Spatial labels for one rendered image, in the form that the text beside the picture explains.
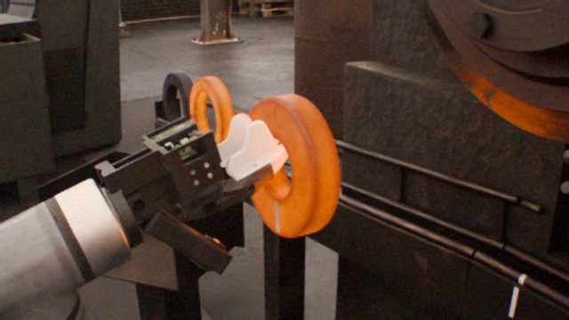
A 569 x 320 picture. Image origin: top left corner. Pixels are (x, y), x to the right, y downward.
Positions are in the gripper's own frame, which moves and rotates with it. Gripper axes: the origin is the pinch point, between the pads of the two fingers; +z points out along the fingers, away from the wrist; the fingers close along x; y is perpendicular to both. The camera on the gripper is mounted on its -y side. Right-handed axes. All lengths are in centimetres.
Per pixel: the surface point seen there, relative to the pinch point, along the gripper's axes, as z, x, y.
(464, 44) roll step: 19.8, -9.6, 6.6
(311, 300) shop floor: 35, 83, -97
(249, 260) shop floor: 32, 118, -95
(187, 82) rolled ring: 19, 83, -14
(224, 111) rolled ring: 18, 62, -17
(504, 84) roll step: 18.9, -15.6, 3.3
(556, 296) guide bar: 14.7, -24.8, -18.2
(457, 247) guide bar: 14.6, -9.5, -18.3
